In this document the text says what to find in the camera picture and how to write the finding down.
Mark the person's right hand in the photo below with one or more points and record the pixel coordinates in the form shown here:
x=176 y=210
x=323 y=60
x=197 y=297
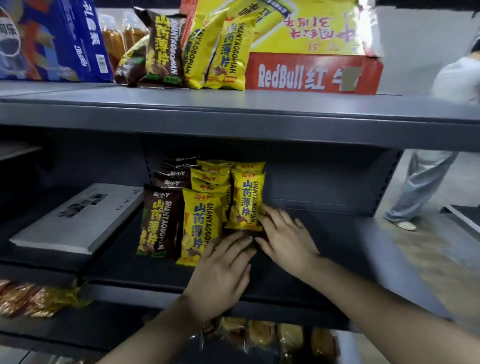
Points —
x=292 y=247

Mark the person's left hand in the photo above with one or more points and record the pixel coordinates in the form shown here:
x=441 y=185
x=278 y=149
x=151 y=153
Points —
x=221 y=281

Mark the dark grey metal shelf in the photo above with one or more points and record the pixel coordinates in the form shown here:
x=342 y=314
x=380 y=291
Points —
x=240 y=123

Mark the person's left forearm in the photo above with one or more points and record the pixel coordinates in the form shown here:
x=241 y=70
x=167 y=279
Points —
x=157 y=337

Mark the person's right forearm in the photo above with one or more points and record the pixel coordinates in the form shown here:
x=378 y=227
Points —
x=393 y=318

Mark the white printed flat box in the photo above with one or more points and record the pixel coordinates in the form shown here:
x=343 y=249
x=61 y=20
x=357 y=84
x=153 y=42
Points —
x=75 y=221

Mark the orange wrapped snacks on shelf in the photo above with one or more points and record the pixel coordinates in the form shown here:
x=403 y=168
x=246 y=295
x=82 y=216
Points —
x=63 y=298

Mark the pile of wrapped pastries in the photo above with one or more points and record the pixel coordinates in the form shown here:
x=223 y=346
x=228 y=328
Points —
x=262 y=333

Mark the pile of red-brown foil packets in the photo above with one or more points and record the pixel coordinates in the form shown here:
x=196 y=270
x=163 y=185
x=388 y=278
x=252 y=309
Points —
x=18 y=300

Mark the yellow printed carton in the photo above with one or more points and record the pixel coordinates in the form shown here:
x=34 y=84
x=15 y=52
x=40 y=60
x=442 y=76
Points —
x=318 y=26

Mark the pack of orange drink bottles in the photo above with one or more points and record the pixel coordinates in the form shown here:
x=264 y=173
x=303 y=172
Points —
x=112 y=45

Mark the blue drink carton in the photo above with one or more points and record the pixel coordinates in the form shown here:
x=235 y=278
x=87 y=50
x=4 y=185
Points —
x=48 y=41

